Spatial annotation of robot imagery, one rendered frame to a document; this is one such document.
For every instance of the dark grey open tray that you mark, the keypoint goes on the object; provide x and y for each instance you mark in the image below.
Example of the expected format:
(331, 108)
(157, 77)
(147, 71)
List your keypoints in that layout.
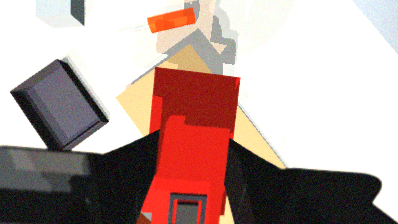
(58, 106)

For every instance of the pale yellow floor panel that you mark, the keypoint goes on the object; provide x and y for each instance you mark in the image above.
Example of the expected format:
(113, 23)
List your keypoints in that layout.
(137, 100)

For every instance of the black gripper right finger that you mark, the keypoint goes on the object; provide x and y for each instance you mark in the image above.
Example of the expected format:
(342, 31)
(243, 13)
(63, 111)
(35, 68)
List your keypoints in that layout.
(259, 192)

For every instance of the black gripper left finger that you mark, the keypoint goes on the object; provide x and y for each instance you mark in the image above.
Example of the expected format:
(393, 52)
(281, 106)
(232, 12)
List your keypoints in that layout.
(114, 184)

